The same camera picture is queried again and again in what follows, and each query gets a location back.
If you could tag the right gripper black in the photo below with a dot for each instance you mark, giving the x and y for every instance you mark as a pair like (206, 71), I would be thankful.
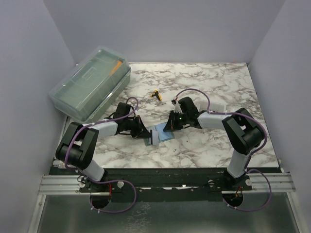
(171, 125)

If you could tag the yellow handled hex key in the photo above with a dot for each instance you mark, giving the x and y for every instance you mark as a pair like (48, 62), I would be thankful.
(154, 94)

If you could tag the white plastic card tray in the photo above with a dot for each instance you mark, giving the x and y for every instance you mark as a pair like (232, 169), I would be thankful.
(214, 106)

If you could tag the green card holder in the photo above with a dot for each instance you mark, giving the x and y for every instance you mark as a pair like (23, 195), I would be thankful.
(163, 136)

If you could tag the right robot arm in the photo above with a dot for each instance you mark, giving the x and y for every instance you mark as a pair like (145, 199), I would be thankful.
(245, 134)

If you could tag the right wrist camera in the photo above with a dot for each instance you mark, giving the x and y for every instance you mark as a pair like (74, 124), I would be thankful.
(177, 108)

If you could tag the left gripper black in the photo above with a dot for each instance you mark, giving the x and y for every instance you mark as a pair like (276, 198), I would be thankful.
(142, 132)

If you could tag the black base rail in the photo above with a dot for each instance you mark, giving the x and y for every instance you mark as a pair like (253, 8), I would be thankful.
(167, 184)

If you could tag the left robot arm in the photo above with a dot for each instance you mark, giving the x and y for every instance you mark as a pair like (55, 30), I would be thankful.
(77, 146)

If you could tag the clear plastic storage box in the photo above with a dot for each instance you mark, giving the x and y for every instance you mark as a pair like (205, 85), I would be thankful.
(92, 86)

